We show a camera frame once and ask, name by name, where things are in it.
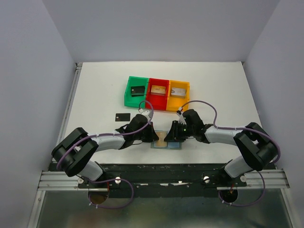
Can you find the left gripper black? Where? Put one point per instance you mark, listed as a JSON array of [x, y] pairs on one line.
[[153, 137]]

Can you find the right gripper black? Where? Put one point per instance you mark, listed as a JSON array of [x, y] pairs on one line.
[[173, 135]]

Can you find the tan credit card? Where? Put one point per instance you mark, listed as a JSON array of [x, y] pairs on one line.
[[161, 143]]

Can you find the sage green card holder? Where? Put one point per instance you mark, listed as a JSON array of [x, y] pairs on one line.
[[170, 145]]

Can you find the black credit card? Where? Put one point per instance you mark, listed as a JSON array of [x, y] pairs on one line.
[[122, 117]]

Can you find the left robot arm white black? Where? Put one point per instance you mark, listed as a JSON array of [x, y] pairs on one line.
[[73, 155]]

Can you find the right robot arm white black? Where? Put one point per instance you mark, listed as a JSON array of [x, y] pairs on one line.
[[256, 148]]

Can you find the silver card stack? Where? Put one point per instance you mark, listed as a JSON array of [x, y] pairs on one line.
[[178, 92]]

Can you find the tan card stack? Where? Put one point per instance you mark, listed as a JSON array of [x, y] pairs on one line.
[[158, 90]]

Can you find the black card stack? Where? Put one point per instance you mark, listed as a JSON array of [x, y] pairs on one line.
[[137, 90]]

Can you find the red plastic bin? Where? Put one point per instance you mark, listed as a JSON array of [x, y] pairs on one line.
[[158, 102]]

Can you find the yellow plastic bin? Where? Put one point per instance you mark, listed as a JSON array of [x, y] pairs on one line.
[[173, 103]]

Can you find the green plastic bin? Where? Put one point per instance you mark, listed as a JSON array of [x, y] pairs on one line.
[[130, 101]]

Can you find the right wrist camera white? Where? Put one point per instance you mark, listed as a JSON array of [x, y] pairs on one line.
[[181, 119]]

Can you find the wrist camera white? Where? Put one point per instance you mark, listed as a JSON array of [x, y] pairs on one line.
[[181, 119], [146, 113]]

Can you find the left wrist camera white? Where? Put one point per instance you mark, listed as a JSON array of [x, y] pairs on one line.
[[146, 113]]

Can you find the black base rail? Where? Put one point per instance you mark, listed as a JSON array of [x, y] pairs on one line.
[[162, 180]]

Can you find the aluminium frame rail left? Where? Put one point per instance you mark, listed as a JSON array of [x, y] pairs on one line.
[[69, 104]]

